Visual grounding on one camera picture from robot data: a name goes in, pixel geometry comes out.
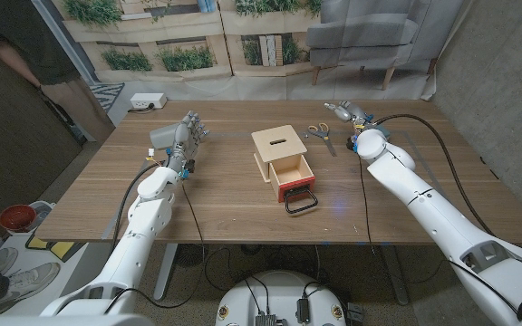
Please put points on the printed backdrop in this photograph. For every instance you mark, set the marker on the printed backdrop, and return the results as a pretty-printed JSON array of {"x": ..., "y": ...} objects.
[{"x": 265, "y": 86}]

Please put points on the white robot body edge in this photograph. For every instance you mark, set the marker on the white robot body edge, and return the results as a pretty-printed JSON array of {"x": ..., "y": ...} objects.
[{"x": 61, "y": 320}]

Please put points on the person in dark shirt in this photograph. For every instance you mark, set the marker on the person in dark shirt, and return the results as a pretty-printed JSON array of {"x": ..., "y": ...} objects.
[{"x": 30, "y": 41}]

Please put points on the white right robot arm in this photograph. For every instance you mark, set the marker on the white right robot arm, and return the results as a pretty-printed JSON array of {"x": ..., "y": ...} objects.
[{"x": 442, "y": 226}]

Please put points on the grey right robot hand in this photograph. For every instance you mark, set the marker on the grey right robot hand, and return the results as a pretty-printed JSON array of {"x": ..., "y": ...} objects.
[{"x": 354, "y": 113}]

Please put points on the dark brown door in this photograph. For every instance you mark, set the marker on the dark brown door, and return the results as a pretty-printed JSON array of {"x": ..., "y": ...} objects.
[{"x": 7, "y": 158}]

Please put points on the yellow black floor marker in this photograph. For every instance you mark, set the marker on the yellow black floor marker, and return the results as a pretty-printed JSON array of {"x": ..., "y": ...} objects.
[{"x": 61, "y": 248}]

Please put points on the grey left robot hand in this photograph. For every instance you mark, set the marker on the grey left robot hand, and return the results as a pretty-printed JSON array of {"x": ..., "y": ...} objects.
[{"x": 181, "y": 140}]

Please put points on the white power strip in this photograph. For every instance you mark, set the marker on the white power strip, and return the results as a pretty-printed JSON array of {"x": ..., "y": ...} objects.
[{"x": 147, "y": 99}]

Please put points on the grey white sneaker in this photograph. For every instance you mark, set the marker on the grey white sneaker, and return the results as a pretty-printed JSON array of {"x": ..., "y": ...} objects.
[{"x": 30, "y": 278}]

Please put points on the white table leg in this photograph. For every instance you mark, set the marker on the white table leg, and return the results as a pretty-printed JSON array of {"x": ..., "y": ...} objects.
[{"x": 166, "y": 271}]

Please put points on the grey cylindrical speaker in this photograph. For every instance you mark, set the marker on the grey cylindrical speaker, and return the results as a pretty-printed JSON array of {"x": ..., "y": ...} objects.
[{"x": 163, "y": 135}]

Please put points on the black adapter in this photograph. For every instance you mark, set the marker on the black adapter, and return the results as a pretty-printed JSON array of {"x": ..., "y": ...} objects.
[{"x": 303, "y": 310}]

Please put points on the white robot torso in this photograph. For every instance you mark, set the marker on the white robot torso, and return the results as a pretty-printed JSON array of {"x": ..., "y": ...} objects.
[{"x": 279, "y": 294}]

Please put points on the red bowl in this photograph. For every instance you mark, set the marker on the red bowl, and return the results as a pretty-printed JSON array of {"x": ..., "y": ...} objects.
[{"x": 17, "y": 218}]

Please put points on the black floor box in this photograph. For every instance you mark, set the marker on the black floor box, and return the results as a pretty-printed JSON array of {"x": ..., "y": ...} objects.
[{"x": 355, "y": 312}]

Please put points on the wooden box with slot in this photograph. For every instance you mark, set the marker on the wooden box with slot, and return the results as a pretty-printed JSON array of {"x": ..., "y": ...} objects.
[{"x": 277, "y": 142}]

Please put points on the black round floor device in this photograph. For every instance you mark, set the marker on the black round floor device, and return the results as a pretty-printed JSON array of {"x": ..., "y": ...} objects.
[{"x": 189, "y": 254}]

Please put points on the grey tape outline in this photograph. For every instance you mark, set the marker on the grey tape outline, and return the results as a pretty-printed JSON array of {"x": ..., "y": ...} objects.
[{"x": 411, "y": 142}]

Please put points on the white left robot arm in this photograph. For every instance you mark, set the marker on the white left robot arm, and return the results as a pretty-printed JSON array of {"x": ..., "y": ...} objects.
[{"x": 138, "y": 235}]

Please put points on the zigzag patterned rug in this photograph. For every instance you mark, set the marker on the zigzag patterned rug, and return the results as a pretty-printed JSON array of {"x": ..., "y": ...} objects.
[{"x": 107, "y": 95}]

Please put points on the grey table leg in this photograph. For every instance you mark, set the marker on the grey table leg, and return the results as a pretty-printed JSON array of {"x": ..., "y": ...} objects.
[{"x": 397, "y": 280}]

